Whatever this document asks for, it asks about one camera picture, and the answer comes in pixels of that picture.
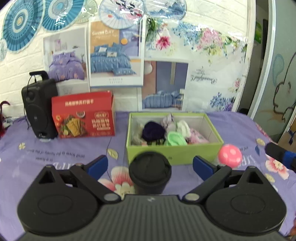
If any pink tissue pack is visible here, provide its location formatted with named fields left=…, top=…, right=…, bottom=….
left=187, top=128, right=209, bottom=144

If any green scrunchie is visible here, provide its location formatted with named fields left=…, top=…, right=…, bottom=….
left=165, top=131, right=187, bottom=146

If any white scrunchie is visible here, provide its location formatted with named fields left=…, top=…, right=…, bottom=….
left=176, top=120, right=191, bottom=138

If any floral patterned scrunchie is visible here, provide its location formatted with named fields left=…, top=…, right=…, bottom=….
left=161, top=113, right=177, bottom=133

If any dark purple velvet scrunchie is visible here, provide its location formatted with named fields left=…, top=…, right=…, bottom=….
left=142, top=121, right=166, bottom=142

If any clear jar pink lid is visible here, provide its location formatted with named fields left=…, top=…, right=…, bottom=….
left=217, top=144, right=242, bottom=168

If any green cardboard box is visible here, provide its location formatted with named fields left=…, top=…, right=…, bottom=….
left=126, top=112, right=224, bottom=165

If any red cracker box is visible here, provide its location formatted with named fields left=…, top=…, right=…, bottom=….
left=52, top=90, right=115, bottom=138

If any black lidded coffee cup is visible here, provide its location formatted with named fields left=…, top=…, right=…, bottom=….
left=129, top=152, right=171, bottom=195

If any purple floral tablecloth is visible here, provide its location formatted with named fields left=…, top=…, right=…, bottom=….
left=1, top=112, right=295, bottom=240

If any black portable speaker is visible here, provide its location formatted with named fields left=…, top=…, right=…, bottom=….
left=21, top=70, right=58, bottom=139

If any cartoon painted door panel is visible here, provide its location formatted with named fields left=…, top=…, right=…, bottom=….
left=248, top=1, right=295, bottom=142

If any dark red feather decoration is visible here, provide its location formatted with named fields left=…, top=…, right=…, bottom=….
left=0, top=101, right=14, bottom=138

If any white floral bedding package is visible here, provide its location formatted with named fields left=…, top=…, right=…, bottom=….
left=142, top=18, right=247, bottom=112

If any purple bedding poster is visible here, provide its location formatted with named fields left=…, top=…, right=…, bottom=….
left=43, top=26, right=90, bottom=95

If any blue bedding poster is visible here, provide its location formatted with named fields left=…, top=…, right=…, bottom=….
left=88, top=18, right=145, bottom=87

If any blue paper fan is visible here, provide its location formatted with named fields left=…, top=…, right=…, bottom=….
left=2, top=0, right=45, bottom=53
left=42, top=0, right=86, bottom=32

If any white printed paper fan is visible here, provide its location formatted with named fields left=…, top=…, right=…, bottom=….
left=98, top=0, right=144, bottom=30

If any landscape paper fan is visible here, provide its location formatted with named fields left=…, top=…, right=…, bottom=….
left=143, top=0, right=187, bottom=20

